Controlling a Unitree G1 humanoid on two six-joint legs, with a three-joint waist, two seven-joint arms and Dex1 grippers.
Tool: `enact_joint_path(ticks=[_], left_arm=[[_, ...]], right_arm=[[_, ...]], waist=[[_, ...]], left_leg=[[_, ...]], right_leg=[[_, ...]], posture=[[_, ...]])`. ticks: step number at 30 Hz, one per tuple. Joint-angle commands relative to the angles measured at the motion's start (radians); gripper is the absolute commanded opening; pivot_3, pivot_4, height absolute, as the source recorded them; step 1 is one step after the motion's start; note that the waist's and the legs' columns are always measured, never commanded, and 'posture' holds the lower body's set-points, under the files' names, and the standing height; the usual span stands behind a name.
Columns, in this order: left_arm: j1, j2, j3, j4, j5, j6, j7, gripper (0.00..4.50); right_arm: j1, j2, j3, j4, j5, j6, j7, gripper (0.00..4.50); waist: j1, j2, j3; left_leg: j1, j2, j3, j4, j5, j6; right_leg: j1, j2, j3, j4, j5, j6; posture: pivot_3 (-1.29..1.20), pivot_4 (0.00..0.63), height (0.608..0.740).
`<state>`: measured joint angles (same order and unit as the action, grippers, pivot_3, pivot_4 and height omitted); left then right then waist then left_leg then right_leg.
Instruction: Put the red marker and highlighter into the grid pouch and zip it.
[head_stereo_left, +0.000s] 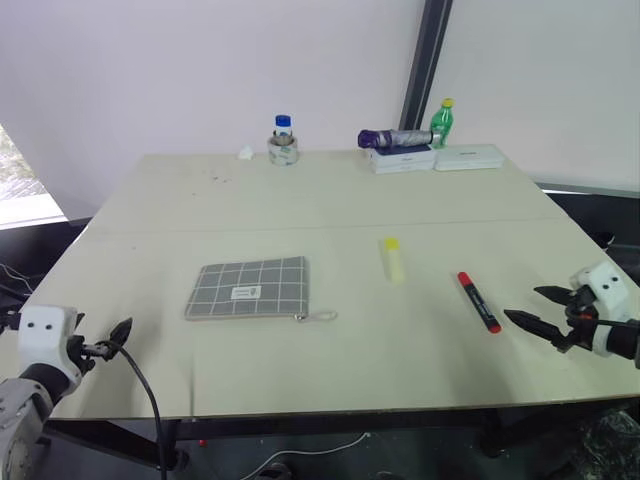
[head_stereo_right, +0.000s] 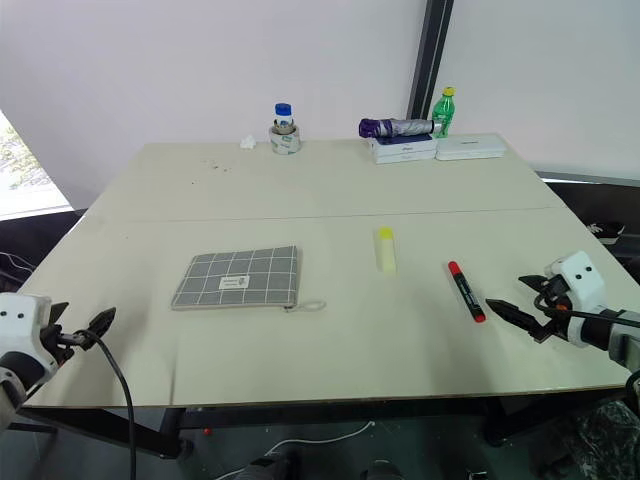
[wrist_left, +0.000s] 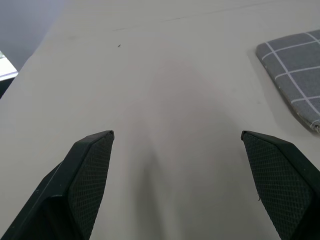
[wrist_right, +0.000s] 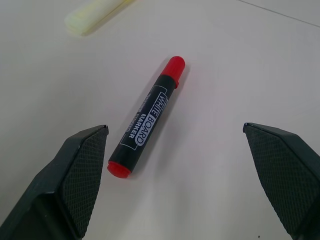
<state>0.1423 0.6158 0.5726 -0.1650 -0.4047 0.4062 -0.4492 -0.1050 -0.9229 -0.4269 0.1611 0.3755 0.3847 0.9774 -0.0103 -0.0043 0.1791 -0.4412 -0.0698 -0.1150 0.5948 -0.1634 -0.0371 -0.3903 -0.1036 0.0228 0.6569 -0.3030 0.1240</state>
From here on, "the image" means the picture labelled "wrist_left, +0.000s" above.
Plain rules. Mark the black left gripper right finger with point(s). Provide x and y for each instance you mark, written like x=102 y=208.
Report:
x=282 y=185

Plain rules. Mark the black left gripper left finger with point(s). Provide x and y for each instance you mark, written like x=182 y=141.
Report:
x=75 y=190

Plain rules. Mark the grey checked cloth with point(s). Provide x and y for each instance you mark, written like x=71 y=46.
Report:
x=293 y=72

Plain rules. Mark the white object beside table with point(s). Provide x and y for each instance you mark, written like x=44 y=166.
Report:
x=6 y=67

